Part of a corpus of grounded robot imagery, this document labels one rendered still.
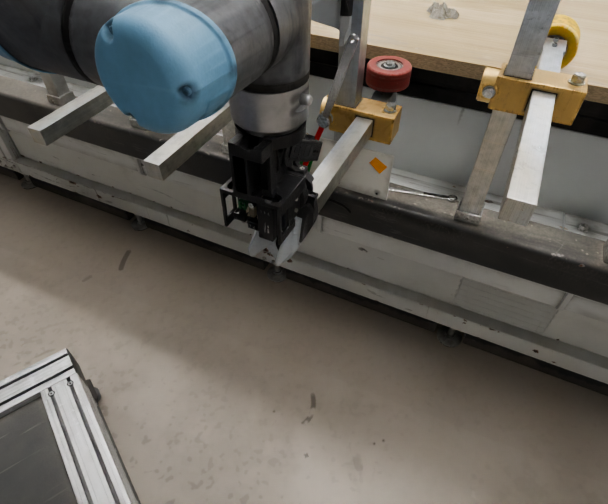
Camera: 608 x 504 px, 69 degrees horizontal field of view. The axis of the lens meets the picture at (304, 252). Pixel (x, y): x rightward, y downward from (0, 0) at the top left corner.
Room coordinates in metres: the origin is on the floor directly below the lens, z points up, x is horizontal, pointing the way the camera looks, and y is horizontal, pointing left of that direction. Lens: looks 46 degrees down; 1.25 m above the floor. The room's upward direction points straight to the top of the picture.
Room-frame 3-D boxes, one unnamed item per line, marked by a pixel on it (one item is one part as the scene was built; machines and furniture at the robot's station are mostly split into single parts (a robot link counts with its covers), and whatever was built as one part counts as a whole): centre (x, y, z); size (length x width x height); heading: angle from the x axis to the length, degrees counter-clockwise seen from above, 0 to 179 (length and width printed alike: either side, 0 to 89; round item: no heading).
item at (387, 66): (0.79, -0.15, 0.85); 0.08 x 0.08 x 0.11
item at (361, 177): (0.72, -0.04, 0.75); 0.26 x 0.01 x 0.10; 65
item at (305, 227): (0.40, 0.01, 0.90); 0.05 x 0.02 x 0.09; 65
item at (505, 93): (0.61, -0.32, 0.95); 0.13 x 0.06 x 0.05; 65
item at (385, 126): (0.72, -0.10, 0.85); 0.13 x 0.06 x 0.05; 65
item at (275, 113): (0.40, 0.03, 1.04); 0.08 x 0.08 x 0.05
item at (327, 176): (0.61, -0.07, 0.84); 0.43 x 0.03 x 0.04; 155
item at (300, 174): (0.39, 0.04, 0.96); 0.09 x 0.08 x 0.12; 155
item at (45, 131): (0.86, 0.36, 0.83); 0.43 x 0.03 x 0.04; 155
